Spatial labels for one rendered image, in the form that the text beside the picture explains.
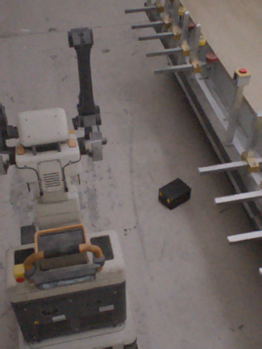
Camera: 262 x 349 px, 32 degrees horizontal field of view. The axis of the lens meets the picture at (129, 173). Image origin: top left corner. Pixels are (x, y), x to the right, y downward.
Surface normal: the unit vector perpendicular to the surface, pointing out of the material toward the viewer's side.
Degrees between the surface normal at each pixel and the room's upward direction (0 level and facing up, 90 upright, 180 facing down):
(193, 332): 0
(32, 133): 48
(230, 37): 0
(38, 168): 82
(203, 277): 0
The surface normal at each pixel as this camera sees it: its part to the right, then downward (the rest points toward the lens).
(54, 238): -0.01, -0.71
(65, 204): 0.20, 0.58
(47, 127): 0.14, 0.03
